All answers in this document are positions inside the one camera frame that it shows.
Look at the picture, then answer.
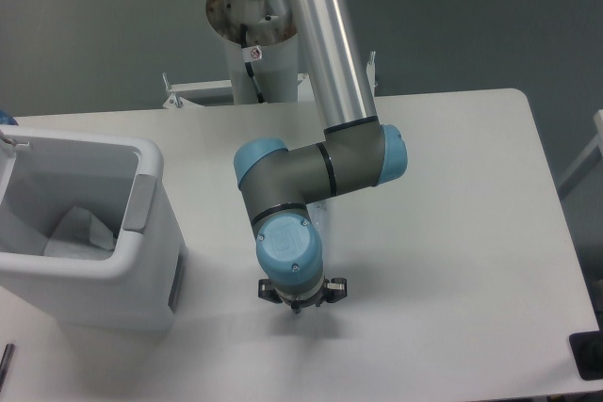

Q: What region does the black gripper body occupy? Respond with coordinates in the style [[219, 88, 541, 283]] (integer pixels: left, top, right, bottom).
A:
[[277, 288, 324, 314]]

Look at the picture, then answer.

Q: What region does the white trash can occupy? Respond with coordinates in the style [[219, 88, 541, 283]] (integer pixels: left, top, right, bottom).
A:
[[1, 125, 187, 331]]

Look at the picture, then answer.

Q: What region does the clear plastic water bottle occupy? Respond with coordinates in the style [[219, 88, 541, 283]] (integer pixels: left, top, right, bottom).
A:
[[308, 201, 331, 262]]

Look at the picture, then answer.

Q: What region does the blue object at left edge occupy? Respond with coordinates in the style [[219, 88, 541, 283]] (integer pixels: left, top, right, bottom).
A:
[[0, 110, 19, 126]]

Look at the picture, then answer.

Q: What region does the black object at table edge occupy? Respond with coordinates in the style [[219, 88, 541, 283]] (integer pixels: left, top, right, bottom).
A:
[[569, 330, 602, 381]]

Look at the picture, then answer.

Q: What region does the white furniture frame right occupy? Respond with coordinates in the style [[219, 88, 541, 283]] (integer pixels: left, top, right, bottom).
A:
[[557, 110, 602, 200]]

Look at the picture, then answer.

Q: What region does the white pedestal base frame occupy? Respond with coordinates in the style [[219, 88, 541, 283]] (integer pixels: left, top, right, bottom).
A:
[[162, 50, 379, 109]]

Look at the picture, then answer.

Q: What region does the white paper tissue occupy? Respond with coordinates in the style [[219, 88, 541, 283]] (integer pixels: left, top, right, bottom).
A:
[[43, 206, 117, 261]]

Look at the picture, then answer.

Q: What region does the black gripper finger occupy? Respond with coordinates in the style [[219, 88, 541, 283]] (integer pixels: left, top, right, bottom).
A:
[[258, 279, 281, 303], [319, 278, 348, 305]]

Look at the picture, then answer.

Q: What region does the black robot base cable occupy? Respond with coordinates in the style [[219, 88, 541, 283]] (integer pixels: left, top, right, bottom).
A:
[[238, 23, 267, 105]]

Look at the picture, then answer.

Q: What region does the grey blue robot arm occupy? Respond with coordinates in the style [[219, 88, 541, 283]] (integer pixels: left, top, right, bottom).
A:
[[205, 0, 408, 312]]

